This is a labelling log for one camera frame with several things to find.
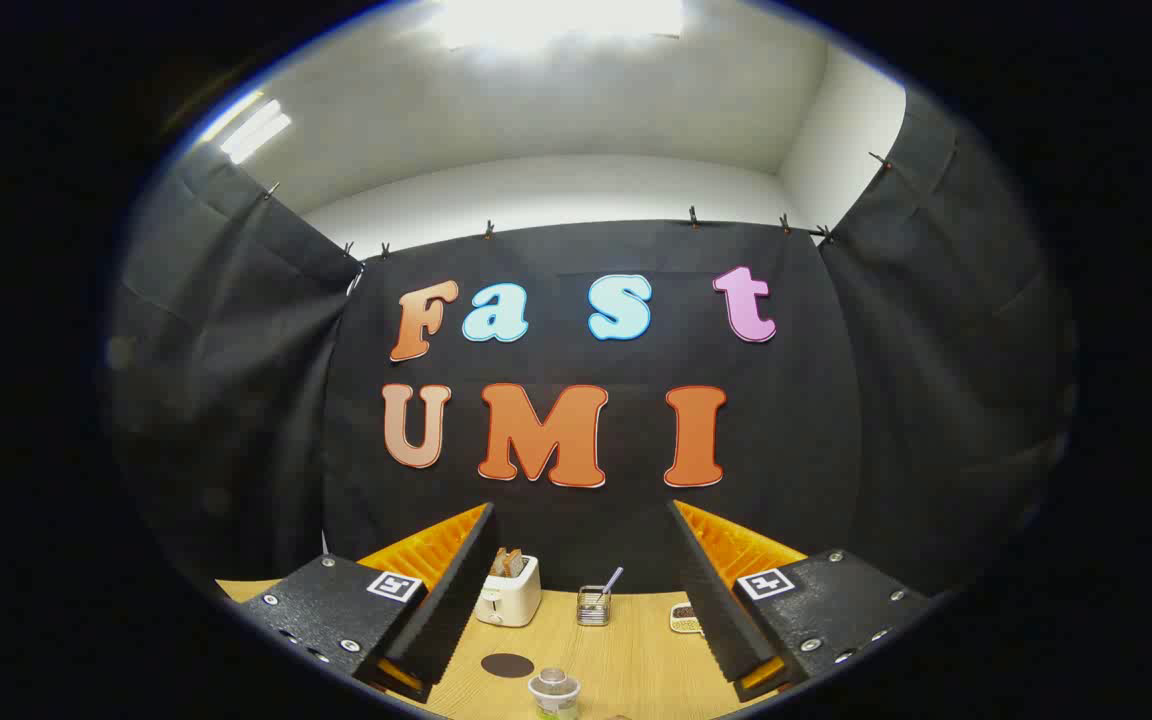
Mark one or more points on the striped straw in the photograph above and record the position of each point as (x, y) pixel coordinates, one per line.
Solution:
(612, 579)

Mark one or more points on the cream toaster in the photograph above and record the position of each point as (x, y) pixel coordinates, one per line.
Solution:
(511, 600)

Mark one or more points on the ceiling light panel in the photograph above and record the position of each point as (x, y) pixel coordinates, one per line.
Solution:
(556, 20)

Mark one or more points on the wooden table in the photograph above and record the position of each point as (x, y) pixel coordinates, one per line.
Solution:
(626, 660)

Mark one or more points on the toast slices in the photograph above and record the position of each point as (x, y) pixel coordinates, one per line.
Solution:
(508, 562)

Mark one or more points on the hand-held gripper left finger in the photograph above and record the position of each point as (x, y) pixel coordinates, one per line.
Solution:
(451, 600)

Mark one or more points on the ceiling strip light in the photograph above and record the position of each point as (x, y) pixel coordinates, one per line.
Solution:
(254, 130)

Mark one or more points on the white divided dish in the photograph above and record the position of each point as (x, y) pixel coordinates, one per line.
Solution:
(684, 618)

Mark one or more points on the dark brown round coaster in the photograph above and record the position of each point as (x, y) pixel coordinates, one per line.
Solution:
(507, 665)

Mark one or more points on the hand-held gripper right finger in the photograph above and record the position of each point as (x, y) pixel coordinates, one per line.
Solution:
(711, 600)

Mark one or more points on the clear bottle with white label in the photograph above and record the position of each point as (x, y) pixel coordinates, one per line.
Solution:
(554, 692)

